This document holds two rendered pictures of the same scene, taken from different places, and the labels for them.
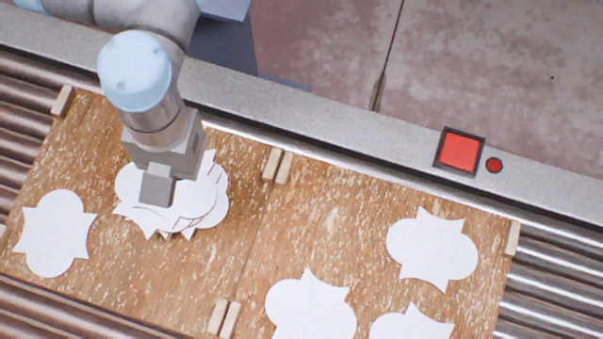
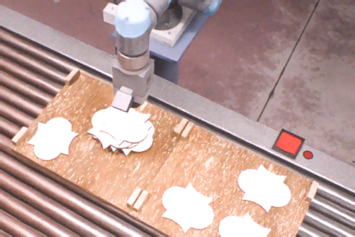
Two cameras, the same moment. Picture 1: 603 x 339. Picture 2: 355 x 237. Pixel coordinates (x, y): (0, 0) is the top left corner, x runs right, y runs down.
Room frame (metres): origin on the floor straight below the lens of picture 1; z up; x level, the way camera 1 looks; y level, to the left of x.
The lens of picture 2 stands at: (-0.41, 0.01, 2.15)
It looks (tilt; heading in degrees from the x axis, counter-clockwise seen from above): 58 degrees down; 10
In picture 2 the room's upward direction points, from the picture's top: straight up
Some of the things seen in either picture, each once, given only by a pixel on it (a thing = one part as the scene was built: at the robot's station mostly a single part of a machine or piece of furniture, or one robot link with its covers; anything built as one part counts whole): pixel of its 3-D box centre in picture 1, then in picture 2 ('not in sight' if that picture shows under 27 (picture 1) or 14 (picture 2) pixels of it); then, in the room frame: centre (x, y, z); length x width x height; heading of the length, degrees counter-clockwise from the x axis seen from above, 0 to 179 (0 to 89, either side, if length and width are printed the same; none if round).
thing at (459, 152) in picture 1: (458, 153); (288, 144); (0.46, -0.29, 0.92); 0.06 x 0.06 x 0.01; 69
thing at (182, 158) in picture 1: (158, 153); (127, 81); (0.35, 0.18, 1.23); 0.12 x 0.09 x 0.16; 165
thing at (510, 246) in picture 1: (511, 239); (312, 191); (0.29, -0.35, 0.95); 0.06 x 0.02 x 0.03; 160
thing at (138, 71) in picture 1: (140, 80); (133, 27); (0.38, 0.17, 1.38); 0.09 x 0.08 x 0.11; 165
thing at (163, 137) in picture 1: (152, 112); (132, 53); (0.38, 0.17, 1.30); 0.08 x 0.08 x 0.05
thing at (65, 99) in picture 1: (63, 103); (72, 76); (0.57, 0.40, 0.95); 0.06 x 0.02 x 0.03; 160
